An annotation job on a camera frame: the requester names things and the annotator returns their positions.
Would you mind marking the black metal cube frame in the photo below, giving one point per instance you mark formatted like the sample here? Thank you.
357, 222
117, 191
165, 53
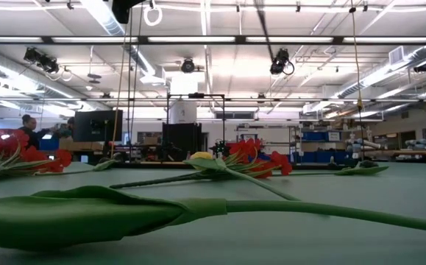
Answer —
196, 95

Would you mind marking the black device with green lights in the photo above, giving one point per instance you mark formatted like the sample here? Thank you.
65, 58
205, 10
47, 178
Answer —
220, 149

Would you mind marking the person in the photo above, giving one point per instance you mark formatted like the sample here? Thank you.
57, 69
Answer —
71, 125
30, 132

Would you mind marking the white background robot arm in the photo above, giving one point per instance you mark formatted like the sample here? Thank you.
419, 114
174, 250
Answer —
424, 143
363, 144

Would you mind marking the black computer monitor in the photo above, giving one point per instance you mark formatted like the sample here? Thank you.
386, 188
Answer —
96, 125

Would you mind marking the blue box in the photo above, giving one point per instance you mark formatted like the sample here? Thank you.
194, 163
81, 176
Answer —
50, 144

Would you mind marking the blue storage bin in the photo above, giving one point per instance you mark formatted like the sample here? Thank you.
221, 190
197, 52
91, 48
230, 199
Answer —
319, 157
313, 136

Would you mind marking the white air vent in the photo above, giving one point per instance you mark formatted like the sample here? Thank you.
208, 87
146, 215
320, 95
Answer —
396, 55

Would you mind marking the round black ceiling fixture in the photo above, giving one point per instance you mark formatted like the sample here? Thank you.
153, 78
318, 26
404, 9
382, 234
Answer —
188, 66

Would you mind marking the black partition panel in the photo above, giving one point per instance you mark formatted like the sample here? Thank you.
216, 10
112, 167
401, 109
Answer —
181, 141

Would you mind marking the green flower stem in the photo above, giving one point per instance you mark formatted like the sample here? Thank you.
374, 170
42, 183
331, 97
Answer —
87, 217

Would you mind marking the brown cardboard box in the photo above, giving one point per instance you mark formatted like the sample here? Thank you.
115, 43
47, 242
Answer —
80, 145

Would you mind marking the white round pillar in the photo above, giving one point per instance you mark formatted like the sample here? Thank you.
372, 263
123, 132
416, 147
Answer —
183, 112

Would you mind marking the white sign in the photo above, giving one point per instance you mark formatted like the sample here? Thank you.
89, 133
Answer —
248, 136

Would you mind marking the wooden table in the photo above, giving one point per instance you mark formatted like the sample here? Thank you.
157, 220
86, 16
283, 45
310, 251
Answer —
400, 152

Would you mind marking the silver ventilation duct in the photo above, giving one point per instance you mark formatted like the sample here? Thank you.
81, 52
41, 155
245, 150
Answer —
374, 79
106, 20

